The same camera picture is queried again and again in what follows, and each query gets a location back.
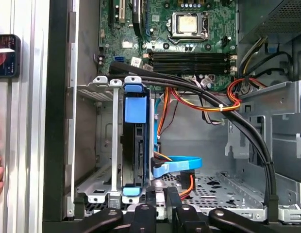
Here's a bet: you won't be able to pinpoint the orange flat wire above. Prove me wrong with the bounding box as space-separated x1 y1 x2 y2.
179 174 196 201

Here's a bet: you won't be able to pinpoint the orange red wire bundle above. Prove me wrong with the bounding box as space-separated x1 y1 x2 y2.
156 77 268 136

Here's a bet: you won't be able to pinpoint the white expansion slot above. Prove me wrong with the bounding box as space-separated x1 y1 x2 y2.
119 0 125 24

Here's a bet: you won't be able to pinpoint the multicolour disk power wire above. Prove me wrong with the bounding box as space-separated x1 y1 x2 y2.
151 151 174 169

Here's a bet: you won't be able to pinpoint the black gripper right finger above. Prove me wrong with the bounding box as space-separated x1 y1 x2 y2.
165 187 270 233

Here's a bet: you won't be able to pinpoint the metal optical drive cage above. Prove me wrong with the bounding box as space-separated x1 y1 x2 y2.
237 80 301 183

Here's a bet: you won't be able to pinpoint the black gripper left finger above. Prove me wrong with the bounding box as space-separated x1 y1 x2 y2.
76 188 157 233

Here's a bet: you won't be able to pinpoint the hard disk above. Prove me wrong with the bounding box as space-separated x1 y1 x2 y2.
121 82 154 197

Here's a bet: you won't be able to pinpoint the CPU socket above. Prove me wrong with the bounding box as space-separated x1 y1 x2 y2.
167 11 210 42

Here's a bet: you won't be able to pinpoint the grey power supply unit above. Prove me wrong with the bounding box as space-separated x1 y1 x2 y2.
237 0 301 45

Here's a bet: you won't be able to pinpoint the black graphics card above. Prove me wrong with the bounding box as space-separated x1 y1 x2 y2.
131 0 144 37

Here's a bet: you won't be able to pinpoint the silver CPU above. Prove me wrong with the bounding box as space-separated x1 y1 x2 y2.
177 15 199 33

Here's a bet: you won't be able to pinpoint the green motherboard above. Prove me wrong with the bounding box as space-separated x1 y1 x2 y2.
98 0 238 92

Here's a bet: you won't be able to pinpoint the black smartphone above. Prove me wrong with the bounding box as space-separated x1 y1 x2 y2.
0 33 21 78

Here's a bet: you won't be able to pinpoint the black RAM slot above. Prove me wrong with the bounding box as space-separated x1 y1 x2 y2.
150 62 232 68
150 67 232 74
150 57 232 63
150 52 232 58

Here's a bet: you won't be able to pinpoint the metal disk bay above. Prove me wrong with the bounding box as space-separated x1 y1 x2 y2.
76 75 156 205

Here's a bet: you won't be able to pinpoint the locking lever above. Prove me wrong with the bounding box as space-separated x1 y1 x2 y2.
167 35 207 43

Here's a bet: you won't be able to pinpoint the blue data wire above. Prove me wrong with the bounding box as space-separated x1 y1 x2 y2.
152 156 203 181

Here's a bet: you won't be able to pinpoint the white label tag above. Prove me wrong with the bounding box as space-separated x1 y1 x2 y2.
130 57 143 68

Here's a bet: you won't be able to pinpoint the yellow black power wires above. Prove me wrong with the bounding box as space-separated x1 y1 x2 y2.
237 36 269 79

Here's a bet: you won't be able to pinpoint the black open PC case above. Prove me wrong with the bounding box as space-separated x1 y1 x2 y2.
42 0 301 233

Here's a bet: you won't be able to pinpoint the black cable bundle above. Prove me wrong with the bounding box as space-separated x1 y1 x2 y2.
108 60 279 210

